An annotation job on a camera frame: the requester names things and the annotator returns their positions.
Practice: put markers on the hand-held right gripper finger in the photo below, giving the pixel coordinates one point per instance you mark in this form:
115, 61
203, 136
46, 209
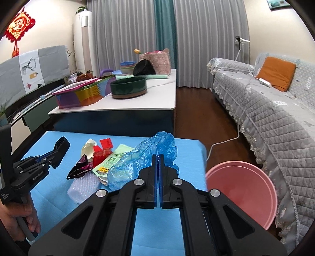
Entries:
155, 177
161, 182

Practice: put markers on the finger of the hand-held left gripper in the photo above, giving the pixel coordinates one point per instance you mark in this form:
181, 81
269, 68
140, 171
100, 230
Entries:
62, 144
58, 160

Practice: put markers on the blue plastic bag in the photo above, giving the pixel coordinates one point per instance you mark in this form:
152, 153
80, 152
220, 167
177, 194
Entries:
137, 155

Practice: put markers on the clear bubble wrap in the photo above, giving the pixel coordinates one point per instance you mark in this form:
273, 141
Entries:
83, 187

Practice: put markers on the green snack packet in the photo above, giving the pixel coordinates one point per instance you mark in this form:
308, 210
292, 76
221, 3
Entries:
115, 157

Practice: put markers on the pink plastic basin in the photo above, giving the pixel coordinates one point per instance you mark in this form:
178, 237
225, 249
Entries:
241, 182

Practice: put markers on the person's left hand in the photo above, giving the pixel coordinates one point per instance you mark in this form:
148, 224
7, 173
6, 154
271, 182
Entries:
9, 221

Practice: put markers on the black pink wrapper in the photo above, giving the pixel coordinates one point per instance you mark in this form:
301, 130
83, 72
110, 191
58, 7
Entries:
78, 168

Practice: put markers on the crumpled cream paper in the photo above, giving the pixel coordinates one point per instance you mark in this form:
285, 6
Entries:
87, 147

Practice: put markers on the dark television cabinet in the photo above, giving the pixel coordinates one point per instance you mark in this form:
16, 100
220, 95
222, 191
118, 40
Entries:
37, 115

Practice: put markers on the blue foam mat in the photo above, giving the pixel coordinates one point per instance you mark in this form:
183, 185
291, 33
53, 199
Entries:
187, 152

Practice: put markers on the red snack packet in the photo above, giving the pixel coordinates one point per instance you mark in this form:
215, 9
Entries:
99, 157

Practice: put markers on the colourful striped storage box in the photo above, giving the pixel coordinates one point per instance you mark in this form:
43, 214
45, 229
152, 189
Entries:
81, 97

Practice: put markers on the white blue rod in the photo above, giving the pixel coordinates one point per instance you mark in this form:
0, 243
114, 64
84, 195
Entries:
43, 96

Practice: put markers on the small potted plant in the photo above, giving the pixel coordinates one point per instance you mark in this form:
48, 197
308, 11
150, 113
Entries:
3, 118

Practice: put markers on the brown ornament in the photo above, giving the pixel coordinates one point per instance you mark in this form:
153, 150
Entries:
82, 76

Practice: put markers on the white coffee table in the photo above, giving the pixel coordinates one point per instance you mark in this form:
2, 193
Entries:
147, 101

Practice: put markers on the grey television dust cover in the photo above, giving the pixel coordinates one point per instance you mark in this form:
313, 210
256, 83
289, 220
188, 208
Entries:
49, 61

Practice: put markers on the dark green round basin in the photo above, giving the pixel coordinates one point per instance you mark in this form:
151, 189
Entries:
128, 87

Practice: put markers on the light blue plate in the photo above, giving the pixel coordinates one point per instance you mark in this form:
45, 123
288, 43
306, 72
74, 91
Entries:
117, 72

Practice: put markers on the stack of pastel bowls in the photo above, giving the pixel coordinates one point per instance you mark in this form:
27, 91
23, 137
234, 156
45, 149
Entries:
126, 67

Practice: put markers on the mint green cloth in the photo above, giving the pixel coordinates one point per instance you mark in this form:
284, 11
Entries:
157, 76

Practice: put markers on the white standing air conditioner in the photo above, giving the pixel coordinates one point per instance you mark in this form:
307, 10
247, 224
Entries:
82, 41

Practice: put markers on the black bowl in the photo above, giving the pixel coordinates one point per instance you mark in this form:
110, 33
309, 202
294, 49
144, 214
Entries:
144, 67

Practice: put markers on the pink quilted bag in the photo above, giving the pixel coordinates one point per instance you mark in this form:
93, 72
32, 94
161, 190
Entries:
160, 62

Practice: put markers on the orange tulip flower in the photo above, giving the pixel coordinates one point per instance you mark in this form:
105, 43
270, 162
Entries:
137, 51

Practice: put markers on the grey quilted sofa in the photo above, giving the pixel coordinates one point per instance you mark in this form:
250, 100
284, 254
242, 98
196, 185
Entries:
270, 118

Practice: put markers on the grey curtain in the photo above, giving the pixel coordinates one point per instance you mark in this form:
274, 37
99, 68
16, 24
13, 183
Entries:
209, 32
123, 29

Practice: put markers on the green trailing plant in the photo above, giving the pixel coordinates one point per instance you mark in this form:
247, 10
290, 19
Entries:
82, 9

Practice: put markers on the white power strip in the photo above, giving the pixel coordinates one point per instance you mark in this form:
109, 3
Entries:
263, 82

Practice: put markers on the teal curtain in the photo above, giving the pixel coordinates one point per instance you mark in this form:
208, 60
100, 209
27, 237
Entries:
167, 29

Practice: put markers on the orange cushion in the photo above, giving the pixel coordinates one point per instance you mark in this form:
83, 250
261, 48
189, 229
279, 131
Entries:
275, 72

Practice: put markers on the red knot wall ornament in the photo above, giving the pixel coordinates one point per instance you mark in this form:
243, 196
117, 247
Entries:
18, 25

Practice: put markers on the framed wall picture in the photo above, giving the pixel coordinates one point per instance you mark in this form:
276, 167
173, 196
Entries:
278, 3

